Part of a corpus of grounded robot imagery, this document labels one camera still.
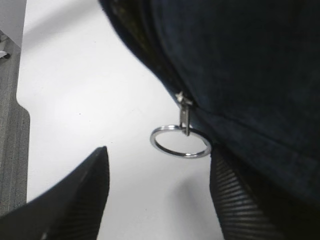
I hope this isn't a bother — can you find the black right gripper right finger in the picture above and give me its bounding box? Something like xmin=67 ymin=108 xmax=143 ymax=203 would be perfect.
xmin=209 ymin=146 xmax=320 ymax=240

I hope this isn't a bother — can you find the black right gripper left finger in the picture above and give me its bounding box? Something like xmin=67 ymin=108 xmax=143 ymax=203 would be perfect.
xmin=0 ymin=146 xmax=110 ymax=240

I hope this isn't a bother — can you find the silver zipper pull ring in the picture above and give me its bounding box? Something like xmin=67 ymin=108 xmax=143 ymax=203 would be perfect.
xmin=150 ymin=91 xmax=212 ymax=160

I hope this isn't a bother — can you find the dark blue lunch bag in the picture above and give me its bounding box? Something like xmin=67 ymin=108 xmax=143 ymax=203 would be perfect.
xmin=100 ymin=0 xmax=320 ymax=209

